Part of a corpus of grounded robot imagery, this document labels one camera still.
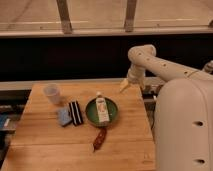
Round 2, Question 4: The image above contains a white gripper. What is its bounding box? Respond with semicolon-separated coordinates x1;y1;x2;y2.
119;65;145;93

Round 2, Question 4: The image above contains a black white striped eraser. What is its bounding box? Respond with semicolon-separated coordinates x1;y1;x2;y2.
69;101;83;126

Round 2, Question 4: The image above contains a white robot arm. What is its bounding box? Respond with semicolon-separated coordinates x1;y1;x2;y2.
120;44;213;171

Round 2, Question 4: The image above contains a white green bottle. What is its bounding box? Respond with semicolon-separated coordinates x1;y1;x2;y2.
96;92;110;123

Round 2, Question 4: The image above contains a green plate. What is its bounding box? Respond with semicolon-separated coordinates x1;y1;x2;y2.
85;98;118;127

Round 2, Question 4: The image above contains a red brown chili pepper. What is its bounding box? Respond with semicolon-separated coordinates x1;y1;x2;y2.
93;127;107;151

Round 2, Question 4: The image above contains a clear plastic cup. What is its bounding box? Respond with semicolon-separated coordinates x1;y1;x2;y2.
43;84;61;105

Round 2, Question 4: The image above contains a white object at right edge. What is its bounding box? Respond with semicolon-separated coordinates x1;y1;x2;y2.
203;60;213;74

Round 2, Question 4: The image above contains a blue object at left edge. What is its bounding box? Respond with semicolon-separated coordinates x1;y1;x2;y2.
0;115;10;130

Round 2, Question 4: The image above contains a right metal window post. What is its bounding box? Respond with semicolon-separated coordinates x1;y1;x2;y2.
124;0;137;32

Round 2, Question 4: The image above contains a metal window post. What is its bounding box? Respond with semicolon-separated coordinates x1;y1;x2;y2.
56;0;72;34
124;0;137;32

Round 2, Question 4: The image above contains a left metal window post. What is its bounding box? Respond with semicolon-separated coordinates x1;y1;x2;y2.
56;0;72;34

